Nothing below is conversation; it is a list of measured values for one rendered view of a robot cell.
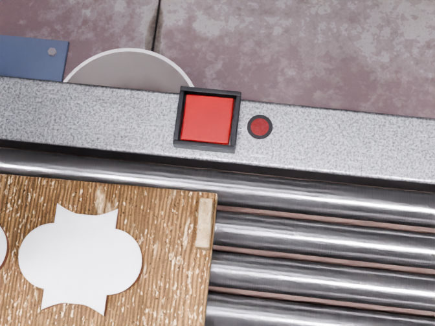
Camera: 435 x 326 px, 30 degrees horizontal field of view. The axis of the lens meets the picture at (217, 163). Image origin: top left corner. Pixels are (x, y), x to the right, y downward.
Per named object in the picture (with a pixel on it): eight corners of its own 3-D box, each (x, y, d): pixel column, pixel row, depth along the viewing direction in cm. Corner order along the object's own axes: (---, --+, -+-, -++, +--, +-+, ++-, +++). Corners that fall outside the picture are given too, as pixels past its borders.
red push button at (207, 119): (187, 96, 102) (186, 92, 101) (234, 101, 102) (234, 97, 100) (180, 142, 101) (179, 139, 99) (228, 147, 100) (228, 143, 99)
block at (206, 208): (200, 201, 96) (199, 196, 94) (215, 202, 96) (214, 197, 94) (195, 250, 95) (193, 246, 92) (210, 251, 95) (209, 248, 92)
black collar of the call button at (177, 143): (181, 90, 102) (180, 85, 101) (241, 96, 102) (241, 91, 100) (173, 147, 100) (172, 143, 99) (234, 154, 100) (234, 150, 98)
